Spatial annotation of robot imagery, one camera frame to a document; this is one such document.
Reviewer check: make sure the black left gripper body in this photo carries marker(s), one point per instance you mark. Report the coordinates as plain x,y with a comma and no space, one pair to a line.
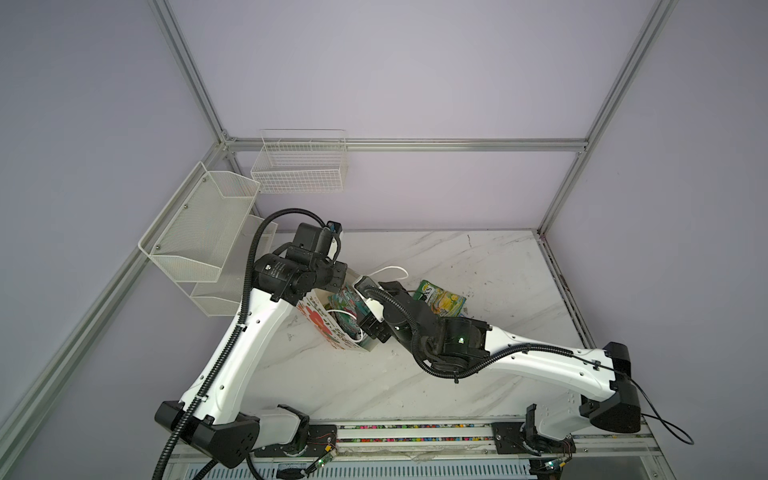
330,277

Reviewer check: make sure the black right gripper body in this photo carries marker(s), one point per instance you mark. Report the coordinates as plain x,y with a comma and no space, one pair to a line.
376,329

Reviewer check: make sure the teal Fox's mint blossom bag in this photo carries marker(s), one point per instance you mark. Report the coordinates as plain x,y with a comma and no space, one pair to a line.
347,305

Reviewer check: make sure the white floral paper bag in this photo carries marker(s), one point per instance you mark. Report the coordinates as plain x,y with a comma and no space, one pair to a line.
314,307

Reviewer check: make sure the teal Fox's large candy bag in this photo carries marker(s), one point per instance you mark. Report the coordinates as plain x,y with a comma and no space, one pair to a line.
348,323

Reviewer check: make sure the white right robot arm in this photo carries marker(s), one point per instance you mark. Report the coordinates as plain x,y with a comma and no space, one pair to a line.
598,388

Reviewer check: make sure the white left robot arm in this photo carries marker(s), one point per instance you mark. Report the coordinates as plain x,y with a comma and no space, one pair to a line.
208,417

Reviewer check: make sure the green Fox's spring tea bag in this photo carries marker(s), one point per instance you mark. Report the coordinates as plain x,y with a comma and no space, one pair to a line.
442,302

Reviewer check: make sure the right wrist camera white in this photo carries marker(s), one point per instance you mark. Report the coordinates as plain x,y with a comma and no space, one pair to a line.
363,286

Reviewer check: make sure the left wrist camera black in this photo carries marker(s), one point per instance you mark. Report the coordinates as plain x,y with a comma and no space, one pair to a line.
312,242

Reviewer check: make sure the white wire wall basket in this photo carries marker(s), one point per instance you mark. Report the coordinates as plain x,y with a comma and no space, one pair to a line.
301,161

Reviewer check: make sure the white mesh wall basket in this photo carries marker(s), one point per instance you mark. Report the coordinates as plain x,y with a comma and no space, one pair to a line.
201,238

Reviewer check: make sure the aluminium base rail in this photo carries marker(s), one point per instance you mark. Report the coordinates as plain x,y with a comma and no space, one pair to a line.
455,449

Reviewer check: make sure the aluminium cage frame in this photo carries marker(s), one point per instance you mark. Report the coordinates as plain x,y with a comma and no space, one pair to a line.
25,422

